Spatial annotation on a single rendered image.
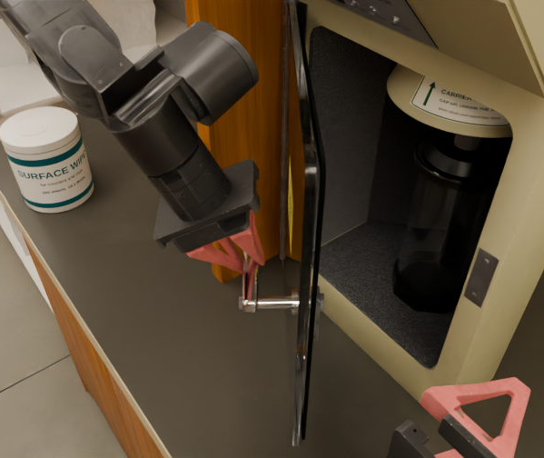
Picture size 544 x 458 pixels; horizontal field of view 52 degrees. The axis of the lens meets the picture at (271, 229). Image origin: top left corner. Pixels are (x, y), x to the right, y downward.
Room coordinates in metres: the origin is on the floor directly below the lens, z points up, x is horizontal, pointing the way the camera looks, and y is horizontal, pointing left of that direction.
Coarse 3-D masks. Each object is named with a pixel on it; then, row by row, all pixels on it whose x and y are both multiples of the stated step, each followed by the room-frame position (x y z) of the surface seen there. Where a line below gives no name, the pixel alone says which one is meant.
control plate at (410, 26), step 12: (348, 0) 0.49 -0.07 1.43; (360, 0) 0.47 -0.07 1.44; (372, 0) 0.44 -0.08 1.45; (384, 0) 0.43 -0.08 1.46; (396, 0) 0.41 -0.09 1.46; (360, 12) 0.49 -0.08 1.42; (384, 12) 0.45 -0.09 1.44; (396, 12) 0.43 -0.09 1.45; (408, 12) 0.41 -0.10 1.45; (384, 24) 0.47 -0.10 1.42; (408, 24) 0.43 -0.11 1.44; (420, 24) 0.41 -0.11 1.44; (420, 36) 0.43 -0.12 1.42
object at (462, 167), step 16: (432, 144) 0.53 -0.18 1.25; (448, 144) 0.53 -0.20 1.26; (464, 144) 0.52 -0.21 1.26; (480, 144) 0.53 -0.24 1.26; (496, 144) 0.53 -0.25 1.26; (432, 160) 0.52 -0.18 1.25; (448, 160) 0.51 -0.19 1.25; (464, 160) 0.50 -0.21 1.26; (480, 160) 0.50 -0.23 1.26; (496, 160) 0.51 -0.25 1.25; (464, 176) 0.49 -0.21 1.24; (480, 176) 0.49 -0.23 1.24
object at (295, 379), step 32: (288, 32) 0.57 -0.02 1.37; (288, 64) 0.56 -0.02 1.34; (288, 96) 0.54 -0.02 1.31; (288, 128) 0.53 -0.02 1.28; (288, 160) 0.51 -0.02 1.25; (288, 192) 0.50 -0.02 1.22; (288, 224) 0.48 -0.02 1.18; (288, 256) 0.47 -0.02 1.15; (288, 288) 0.45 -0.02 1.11; (288, 320) 0.43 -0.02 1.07; (288, 352) 0.41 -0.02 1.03; (288, 384) 0.39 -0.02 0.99
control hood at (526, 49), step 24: (408, 0) 0.40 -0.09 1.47; (432, 0) 0.37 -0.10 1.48; (456, 0) 0.34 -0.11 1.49; (480, 0) 0.32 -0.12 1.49; (504, 0) 0.30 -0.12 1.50; (528, 0) 0.31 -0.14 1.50; (432, 24) 0.40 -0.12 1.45; (456, 24) 0.37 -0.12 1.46; (480, 24) 0.34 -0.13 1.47; (504, 24) 0.32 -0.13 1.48; (528, 24) 0.32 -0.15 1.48; (432, 48) 0.44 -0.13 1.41; (456, 48) 0.40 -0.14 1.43; (480, 48) 0.37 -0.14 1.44; (504, 48) 0.34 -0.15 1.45; (528, 48) 0.33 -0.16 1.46; (504, 72) 0.37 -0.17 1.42; (528, 72) 0.34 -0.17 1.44
